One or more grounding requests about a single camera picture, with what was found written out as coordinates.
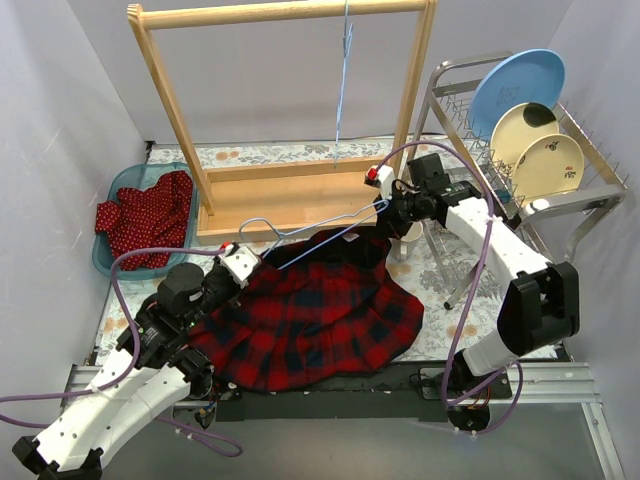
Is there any cream plate floral print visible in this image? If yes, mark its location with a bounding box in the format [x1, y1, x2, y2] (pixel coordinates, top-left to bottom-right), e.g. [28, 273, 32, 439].
[511, 134, 584, 202]

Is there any red polka dot cloth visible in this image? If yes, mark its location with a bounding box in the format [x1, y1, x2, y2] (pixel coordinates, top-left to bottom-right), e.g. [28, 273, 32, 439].
[94, 170, 195, 272]

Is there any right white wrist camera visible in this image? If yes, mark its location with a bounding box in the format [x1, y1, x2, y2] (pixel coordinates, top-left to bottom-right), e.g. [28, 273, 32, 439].
[364, 165, 395, 200]

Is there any wooden clothes rack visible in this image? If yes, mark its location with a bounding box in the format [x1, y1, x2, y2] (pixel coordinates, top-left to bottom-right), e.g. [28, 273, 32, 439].
[127, 1, 438, 245]

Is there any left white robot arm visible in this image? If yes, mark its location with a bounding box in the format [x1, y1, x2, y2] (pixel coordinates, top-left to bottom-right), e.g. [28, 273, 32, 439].
[12, 255, 255, 479]

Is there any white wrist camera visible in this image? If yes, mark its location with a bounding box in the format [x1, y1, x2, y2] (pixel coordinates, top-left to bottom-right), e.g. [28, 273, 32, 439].
[364, 165, 395, 200]
[218, 242, 262, 289]

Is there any blue plate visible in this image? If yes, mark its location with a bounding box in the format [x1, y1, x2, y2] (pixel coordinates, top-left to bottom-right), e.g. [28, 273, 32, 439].
[467, 49, 566, 140]

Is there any red plaid skirt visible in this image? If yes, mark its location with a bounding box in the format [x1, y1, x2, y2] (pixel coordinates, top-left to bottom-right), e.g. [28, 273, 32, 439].
[189, 226, 424, 392]

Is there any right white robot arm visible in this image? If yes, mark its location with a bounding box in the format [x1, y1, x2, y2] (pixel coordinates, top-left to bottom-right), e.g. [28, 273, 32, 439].
[365, 154, 580, 398]

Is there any cream plate black spot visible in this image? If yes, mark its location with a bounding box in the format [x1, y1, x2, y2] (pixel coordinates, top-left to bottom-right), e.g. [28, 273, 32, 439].
[490, 102, 559, 170]

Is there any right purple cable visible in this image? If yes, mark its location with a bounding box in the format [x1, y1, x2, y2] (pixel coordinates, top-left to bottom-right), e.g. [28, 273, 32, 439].
[377, 140, 524, 435]

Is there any white mug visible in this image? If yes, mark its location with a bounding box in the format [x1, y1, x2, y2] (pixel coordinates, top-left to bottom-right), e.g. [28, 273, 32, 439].
[391, 222, 424, 262]

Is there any metal dish rack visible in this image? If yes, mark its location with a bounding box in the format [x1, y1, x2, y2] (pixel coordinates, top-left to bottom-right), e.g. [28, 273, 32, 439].
[415, 49, 627, 261]

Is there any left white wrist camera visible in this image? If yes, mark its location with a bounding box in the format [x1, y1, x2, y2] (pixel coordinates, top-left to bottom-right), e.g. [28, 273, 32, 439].
[218, 242, 262, 289]

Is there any purple cable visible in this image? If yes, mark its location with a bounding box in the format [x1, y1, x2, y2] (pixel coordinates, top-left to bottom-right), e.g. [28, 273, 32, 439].
[0, 247, 244, 457]
[377, 140, 524, 435]

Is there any blue wire hanger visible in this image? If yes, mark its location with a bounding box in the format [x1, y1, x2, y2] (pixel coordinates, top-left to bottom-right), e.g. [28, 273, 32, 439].
[333, 0, 353, 168]
[238, 197, 391, 271]

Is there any floral table mat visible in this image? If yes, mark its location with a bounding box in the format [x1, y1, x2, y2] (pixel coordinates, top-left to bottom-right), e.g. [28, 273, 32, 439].
[97, 139, 556, 364]

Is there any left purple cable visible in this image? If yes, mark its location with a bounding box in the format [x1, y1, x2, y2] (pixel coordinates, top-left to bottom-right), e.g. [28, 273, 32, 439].
[0, 247, 244, 457]

